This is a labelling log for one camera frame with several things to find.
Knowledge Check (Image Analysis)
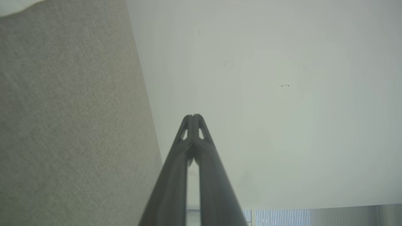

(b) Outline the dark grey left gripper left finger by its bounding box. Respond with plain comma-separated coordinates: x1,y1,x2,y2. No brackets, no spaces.
138,115,193,226

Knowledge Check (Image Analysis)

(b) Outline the beige fabric cloth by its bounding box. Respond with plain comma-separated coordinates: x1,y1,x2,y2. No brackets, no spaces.
0,0,164,226

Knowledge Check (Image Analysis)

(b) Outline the white ribbed panel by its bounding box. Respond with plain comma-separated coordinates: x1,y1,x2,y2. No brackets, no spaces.
243,205,402,226

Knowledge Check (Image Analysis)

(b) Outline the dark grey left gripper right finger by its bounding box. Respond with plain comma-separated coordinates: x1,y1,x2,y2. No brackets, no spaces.
193,115,248,226

